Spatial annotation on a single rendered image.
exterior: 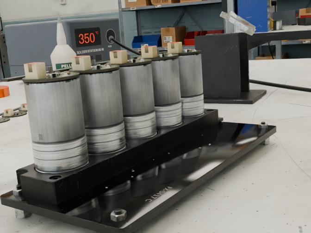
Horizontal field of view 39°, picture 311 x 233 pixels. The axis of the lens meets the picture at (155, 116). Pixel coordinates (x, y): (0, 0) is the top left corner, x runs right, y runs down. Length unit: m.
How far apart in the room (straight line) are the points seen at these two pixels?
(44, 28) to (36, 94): 0.49
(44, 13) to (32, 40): 5.33
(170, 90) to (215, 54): 0.19
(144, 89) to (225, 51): 0.21
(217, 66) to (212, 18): 4.53
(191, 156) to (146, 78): 0.05
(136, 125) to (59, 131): 0.06
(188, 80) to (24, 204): 0.13
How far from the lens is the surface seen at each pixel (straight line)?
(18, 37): 0.73
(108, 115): 0.21
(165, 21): 5.15
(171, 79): 0.25
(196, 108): 0.28
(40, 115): 0.19
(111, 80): 0.21
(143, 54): 0.25
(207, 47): 0.44
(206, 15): 4.98
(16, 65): 0.74
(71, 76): 0.19
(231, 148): 0.24
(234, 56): 0.43
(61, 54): 0.57
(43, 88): 0.19
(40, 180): 0.19
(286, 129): 0.33
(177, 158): 0.23
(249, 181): 0.23
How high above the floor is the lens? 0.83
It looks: 12 degrees down
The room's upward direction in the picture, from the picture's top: 4 degrees counter-clockwise
